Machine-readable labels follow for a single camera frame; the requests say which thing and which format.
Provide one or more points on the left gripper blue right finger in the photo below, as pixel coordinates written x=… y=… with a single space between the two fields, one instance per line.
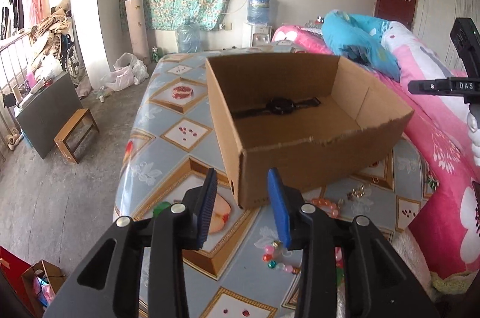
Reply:
x=286 y=203

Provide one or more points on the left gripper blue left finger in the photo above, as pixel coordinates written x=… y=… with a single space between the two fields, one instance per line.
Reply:
x=200 y=203

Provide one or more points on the white gloved right hand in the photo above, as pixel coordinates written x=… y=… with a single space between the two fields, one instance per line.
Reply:
x=474 y=136

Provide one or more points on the patterned fruit tablecloth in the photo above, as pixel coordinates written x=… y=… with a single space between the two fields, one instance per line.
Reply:
x=171 y=147

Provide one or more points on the brown cardboard box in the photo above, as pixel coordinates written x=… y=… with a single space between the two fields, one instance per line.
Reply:
x=311 y=147

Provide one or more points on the black wrist watch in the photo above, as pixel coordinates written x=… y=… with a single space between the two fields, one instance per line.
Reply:
x=277 y=106

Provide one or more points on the blue floral pillow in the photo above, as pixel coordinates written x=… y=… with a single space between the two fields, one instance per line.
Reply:
x=359 y=38

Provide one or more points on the white fluffy blanket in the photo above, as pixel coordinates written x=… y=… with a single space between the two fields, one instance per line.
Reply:
x=410 y=252

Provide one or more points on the small wooden stool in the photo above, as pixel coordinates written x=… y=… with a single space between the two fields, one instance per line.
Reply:
x=74 y=132

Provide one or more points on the white plastic bags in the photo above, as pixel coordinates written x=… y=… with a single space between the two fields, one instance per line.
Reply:
x=128 y=71

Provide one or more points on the empty water jug on floor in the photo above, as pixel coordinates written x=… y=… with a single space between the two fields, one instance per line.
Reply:
x=188 y=38

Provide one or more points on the white water dispenser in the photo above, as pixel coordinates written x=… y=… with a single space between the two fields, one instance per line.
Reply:
x=260 y=35

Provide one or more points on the dark grey cabinet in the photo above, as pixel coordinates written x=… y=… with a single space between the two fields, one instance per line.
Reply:
x=46 y=112

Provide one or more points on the brown paper bag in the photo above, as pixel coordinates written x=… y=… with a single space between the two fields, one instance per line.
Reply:
x=42 y=282

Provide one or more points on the blue water bottle on dispenser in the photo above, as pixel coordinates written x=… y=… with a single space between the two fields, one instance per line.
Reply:
x=258 y=12

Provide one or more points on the rolled beige mat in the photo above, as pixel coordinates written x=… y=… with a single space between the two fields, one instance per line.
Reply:
x=137 y=30

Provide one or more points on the pile of clothes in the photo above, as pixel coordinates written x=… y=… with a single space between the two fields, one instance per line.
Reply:
x=55 y=38

